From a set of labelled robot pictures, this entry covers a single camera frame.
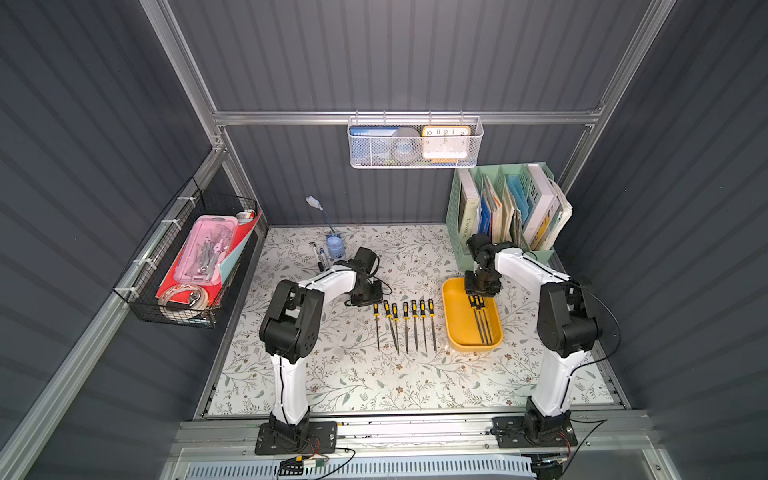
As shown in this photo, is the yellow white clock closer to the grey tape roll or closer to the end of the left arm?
the grey tape roll

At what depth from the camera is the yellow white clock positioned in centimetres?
90

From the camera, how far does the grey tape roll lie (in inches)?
34.5

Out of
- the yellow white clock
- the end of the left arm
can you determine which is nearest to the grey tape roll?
A: the yellow white clock

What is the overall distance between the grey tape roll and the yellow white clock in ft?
0.09
